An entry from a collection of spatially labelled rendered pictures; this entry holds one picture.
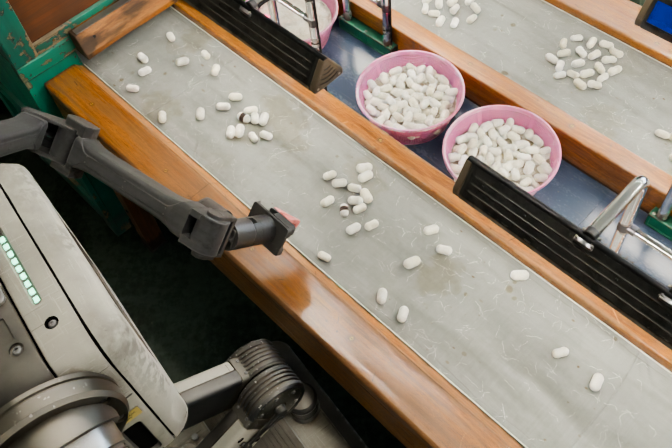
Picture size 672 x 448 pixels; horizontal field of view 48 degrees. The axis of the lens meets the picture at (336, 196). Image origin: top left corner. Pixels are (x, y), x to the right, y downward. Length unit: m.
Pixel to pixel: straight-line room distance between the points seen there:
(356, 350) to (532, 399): 0.34
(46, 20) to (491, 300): 1.28
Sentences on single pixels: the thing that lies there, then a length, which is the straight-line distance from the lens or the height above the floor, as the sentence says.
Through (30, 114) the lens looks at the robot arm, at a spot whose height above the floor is 1.09.
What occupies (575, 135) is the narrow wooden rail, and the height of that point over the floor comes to 0.76.
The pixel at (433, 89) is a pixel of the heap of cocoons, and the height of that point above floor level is 0.74.
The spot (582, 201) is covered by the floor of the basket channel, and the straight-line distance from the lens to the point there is 1.81.
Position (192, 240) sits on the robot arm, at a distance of 1.35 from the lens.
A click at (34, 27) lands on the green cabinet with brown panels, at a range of 2.05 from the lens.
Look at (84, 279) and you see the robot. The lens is 0.87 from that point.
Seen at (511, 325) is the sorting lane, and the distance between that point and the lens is 1.55.
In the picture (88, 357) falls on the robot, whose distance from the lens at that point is 0.82.
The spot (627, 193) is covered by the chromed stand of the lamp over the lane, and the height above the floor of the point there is 1.12.
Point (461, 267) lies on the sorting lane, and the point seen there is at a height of 0.74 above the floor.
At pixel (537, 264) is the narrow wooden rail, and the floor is 0.76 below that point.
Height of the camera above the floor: 2.14
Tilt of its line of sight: 55 degrees down
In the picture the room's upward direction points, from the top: 8 degrees counter-clockwise
